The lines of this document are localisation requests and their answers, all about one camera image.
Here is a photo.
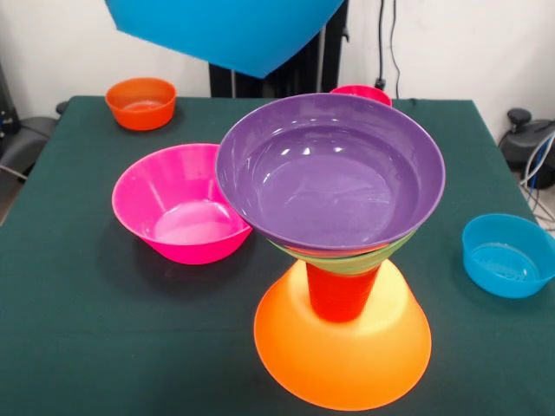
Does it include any large pink bowl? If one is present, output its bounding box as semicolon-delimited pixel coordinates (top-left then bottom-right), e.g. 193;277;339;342
111;143;254;265

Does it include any dark green tablecloth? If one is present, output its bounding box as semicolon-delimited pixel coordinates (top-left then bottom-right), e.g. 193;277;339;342
0;94;555;416

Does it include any purple bowl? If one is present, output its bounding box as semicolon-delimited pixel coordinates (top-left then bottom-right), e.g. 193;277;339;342
215;93;447;251

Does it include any black hanging cable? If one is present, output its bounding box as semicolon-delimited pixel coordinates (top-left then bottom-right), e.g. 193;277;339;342
372;0;402;99

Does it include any blue cup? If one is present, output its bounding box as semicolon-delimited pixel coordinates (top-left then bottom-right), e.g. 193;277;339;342
461;213;555;300

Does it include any orange cup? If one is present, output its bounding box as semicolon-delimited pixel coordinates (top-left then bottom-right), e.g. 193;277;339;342
306;261;377;324
105;77;178;132

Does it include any small crimson bowl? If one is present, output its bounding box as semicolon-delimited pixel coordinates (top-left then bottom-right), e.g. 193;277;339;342
329;84;394;108

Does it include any blue bowl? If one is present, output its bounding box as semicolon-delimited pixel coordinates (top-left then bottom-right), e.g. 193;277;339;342
103;0;348;80

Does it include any large green bowl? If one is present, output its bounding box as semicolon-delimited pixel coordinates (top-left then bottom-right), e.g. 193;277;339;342
268;231;418;263

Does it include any large orange bowl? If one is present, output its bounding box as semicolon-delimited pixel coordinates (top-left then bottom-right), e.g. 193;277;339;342
253;259;433;412

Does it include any tangle of cables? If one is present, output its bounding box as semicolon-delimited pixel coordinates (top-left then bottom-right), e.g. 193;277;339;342
519;132;555;222

